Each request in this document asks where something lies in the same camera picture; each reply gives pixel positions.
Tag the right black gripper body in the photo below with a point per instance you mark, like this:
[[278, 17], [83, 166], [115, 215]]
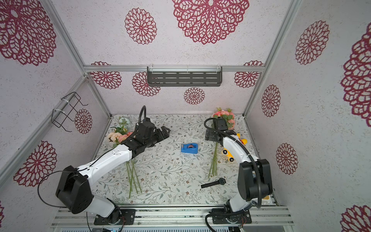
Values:
[[211, 136]]

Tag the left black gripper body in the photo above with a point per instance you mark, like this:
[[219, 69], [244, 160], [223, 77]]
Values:
[[157, 137]]

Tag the blue tape dispenser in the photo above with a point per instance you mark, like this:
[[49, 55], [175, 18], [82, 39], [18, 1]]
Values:
[[191, 148]]

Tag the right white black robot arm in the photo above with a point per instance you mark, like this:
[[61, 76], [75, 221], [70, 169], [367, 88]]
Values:
[[254, 176]]

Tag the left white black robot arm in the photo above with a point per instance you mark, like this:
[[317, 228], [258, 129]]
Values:
[[74, 187]]

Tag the yellow plush toy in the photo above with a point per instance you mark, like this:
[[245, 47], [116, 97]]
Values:
[[228, 154]]

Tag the floral patterned table mat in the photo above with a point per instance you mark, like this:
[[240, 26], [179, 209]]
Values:
[[168, 176]]

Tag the black wristwatch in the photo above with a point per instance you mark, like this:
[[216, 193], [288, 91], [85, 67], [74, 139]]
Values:
[[220, 181]]

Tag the dark grey wall shelf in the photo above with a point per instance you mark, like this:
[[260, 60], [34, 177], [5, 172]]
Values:
[[187, 77]]

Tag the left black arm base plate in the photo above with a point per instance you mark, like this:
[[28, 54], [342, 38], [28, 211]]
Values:
[[127, 216]]

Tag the black wire wall rack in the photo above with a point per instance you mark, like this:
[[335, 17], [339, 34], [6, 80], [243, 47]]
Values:
[[62, 113]]

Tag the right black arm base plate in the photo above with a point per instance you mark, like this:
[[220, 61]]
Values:
[[243, 218]]

